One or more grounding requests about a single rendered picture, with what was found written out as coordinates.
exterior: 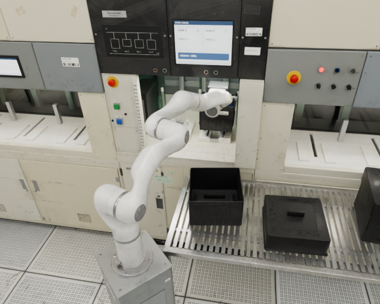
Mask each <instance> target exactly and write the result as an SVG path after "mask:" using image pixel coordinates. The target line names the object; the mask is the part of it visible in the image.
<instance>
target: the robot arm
mask: <svg viewBox="0 0 380 304"><path fill-rule="evenodd" d="M232 101H233V98H232V96H231V94H230V93H229V91H228V90H225V89H223V88H221V89H218V88H210V89H207V93H205V94H202V95H201V94H198V93H193V92H188V91H185V90H180V91H177V92H176V93H175V94H174V95H173V96H172V98H171V99H170V101H169V102H168V104H167V105H166V106H165V107H163V108H162V109H160V110H158V111H156V112H154V113H153V114H152V115H150V116H149V117H148V119H147V120H146V122H145V126H144V127H145V132H146V133H147V135H149V136H151V137H152V138H155V139H158V140H160V141H159V142H157V143H155V144H151V145H149V146H146V147H145V148H144V149H143V150H142V151H141V152H140V153H139V155H138V156H137V158H136V160H135V161H134V163H133V165H132V168H131V177H132V179H133V188H132V190H131V191H128V190H125V189H123V188H120V187H119V186H116V185H112V184H104V185H101V186H100V187H99V188H98V189H97V190H96V191H95V193H94V197H93V203H94V206H95V209H96V210H97V212H98V214H99V215H100V217H101V218H102V219H103V221H104V222H105V223H106V224H107V225H108V226H109V228H110V229H111V231H112V234H113V239H114V242H115V246H116V252H115V253H114V255H113V257H112V267H113V269H114V271H115V272H116V273H118V274H119V275H120V276H124V277H134V276H138V275H140V274H142V273H143V272H145V271H146V270H147V269H148V268H149V266H150V265H151V262H152V258H153V257H152V252H151V250H150V248H149V247H148V246H147V245H145V244H143V243H142V237H141V230H140V226H139V221H140V220H141V219H142V218H143V217H144V215H145V212H146V210H147V198H148V188H149V185H150V182H151V178H152V176H153V174H154V173H155V171H156V170H157V168H158V166H159V165H160V163H161V162H162V161H163V160H164V158H166V157H168V156H169V155H171V154H173V153H176V152H178V151H180V150H181V149H182V148H184V147H185V146H186V144H187V143H188V141H189V138H190V137H189V130H188V128H187V127H186V126H184V125H183V124H180V123H178V122H174V121H170V119H173V118H175V117H177V116H179V115H181V114H183V113H185V112H186V111H187V110H190V111H197V112H203V111H205V113H206V114H207V116H209V117H211V118H214V117H216V116H218V115H219V113H220V110H221V109H222V108H224V107H226V106H228V105H229V104H231V103H232Z"/></svg>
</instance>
